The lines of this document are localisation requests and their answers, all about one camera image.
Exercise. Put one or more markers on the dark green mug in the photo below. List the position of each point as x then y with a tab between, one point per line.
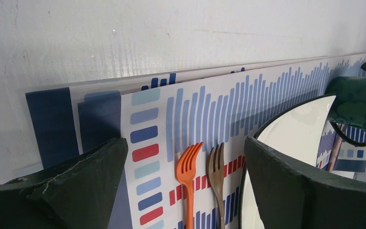
349	106

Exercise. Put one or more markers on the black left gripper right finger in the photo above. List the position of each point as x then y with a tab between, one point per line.
291	194

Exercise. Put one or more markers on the metal spoon pink handle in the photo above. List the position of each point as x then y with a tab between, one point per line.
334	153

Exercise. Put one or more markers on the brown wooden fork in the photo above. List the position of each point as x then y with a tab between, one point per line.
215	174

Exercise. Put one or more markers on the white square plate black rim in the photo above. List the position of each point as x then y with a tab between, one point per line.
295	132

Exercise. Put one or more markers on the blue striped placemat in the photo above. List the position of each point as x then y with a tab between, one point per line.
162	116

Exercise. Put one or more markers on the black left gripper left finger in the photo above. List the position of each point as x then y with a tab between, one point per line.
76	194

